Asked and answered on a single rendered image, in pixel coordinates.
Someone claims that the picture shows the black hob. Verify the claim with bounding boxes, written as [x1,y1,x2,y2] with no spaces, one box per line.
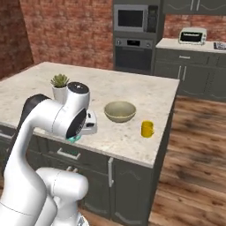
[213,41,226,51]

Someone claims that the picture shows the green plant in white pot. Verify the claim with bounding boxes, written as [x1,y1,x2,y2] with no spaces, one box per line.
[49,73,71,104]

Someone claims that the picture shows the dark grey drawer front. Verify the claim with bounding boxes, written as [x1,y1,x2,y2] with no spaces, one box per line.
[0,124,18,148]
[46,139,110,175]

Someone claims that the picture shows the olive green bowl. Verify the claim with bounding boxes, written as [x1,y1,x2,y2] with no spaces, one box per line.
[103,101,138,124]

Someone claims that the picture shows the yellow mug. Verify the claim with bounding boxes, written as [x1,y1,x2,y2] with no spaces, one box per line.
[140,120,155,139]

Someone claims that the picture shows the silver microwave oven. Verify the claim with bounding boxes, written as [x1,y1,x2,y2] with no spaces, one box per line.
[112,4,160,34]

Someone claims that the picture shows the silver built-in oven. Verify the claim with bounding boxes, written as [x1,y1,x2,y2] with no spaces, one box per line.
[113,36,155,73]

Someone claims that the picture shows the white toaster oven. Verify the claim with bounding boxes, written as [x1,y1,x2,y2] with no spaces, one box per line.
[177,26,207,46]

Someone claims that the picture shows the dark grey cupboard door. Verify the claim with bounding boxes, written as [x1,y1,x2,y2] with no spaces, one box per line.
[77,169,113,221]
[112,158,155,226]

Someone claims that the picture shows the dark grey base cupboards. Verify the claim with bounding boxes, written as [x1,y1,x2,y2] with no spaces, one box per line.
[153,48,226,103]

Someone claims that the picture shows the dark grey wall cupboards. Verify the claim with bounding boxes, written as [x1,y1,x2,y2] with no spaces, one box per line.
[162,0,226,16]

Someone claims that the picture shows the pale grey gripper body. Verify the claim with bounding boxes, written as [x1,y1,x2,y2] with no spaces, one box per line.
[79,126,98,136]

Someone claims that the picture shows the silver drawer handle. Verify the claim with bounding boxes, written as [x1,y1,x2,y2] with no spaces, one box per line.
[56,147,82,161]
[0,132,13,140]

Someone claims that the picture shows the teal mug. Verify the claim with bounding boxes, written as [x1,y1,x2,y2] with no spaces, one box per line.
[66,134,83,145]

